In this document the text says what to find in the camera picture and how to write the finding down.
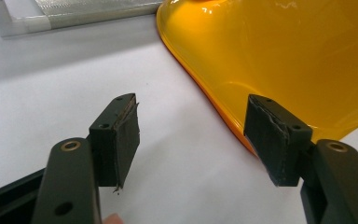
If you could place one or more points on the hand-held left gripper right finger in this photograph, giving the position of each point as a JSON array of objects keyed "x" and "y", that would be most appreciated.
[{"x": 273, "y": 146}]

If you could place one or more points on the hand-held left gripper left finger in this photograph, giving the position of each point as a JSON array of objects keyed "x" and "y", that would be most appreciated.
[{"x": 112, "y": 149}]

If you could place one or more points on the yellow plastic bowl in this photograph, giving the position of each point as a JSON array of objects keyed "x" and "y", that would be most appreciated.
[{"x": 276, "y": 49}]

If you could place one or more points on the clear acrylic shelf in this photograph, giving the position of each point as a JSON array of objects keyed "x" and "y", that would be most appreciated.
[{"x": 59, "y": 12}]

